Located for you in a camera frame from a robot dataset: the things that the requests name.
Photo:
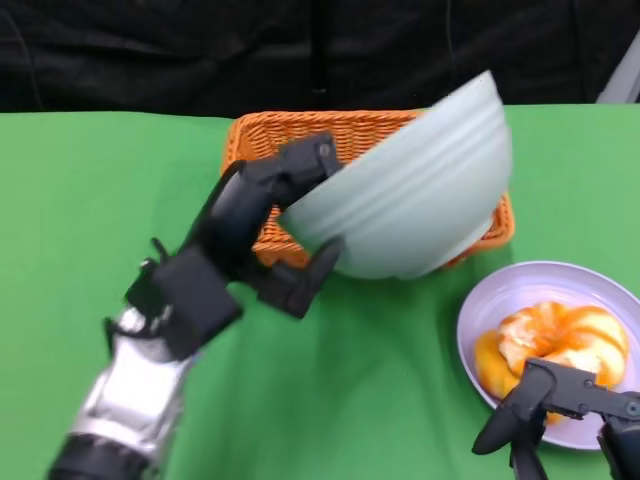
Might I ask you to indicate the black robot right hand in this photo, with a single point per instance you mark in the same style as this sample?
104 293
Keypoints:
565 390

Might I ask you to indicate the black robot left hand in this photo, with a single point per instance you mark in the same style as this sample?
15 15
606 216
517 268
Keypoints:
235 220

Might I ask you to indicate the orange white striped bread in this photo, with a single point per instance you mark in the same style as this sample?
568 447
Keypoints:
575 330

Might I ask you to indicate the plain golden bagel bread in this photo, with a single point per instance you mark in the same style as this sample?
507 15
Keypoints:
487 365

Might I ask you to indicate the pale grey-green bowl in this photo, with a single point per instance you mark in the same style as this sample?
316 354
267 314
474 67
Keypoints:
410 200

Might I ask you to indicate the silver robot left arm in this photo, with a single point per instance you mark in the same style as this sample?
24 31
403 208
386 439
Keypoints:
130 395

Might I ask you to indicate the orange wicker basket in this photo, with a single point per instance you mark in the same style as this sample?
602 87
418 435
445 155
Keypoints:
280 130

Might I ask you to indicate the lavender plate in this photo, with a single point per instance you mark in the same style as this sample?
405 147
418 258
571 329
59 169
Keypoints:
500 295

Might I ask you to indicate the black backdrop cloth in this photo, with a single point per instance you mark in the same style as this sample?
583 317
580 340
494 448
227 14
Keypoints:
200 55

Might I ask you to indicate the green table cloth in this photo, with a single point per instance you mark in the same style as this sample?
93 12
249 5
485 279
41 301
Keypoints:
350 375

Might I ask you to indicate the white board panel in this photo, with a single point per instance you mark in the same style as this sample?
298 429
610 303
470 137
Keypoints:
622 75

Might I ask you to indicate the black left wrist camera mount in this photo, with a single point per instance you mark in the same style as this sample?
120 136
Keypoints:
190 300

